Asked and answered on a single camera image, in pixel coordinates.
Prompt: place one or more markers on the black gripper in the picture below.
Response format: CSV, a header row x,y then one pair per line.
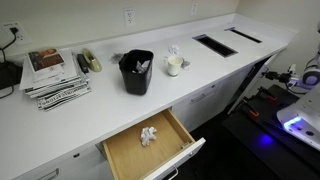
x,y
280,77

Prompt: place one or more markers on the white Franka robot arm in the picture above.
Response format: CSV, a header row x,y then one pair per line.
x,y
300,116

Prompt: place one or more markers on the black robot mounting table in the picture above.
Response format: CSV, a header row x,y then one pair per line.
x,y
253,146

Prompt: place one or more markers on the crumpled grey paper scrap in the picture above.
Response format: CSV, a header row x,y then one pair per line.
x,y
185,63

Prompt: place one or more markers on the white mug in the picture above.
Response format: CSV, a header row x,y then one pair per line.
x,y
174,66

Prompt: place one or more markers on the crumpled white paper ball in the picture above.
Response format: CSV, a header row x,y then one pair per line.
x,y
148,135
174,49

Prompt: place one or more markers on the paper scrap in bin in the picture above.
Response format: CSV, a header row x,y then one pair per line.
x,y
143,66

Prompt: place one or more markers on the black waste bin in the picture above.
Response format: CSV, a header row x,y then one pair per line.
x,y
135,81

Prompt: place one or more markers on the wooden drawer with white front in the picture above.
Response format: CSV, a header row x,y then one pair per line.
x,y
133,156

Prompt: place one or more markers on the olive tape dispenser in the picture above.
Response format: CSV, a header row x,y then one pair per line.
x,y
92,63

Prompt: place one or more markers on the black stapler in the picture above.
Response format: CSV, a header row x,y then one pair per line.
x,y
82,63

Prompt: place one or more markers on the stack of magazines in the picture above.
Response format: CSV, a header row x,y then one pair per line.
x,y
53,80

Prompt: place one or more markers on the black bag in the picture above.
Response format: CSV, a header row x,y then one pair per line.
x,y
10,75

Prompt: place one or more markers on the white wall outlet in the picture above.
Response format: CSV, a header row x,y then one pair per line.
x,y
194,8
130,16
21,38

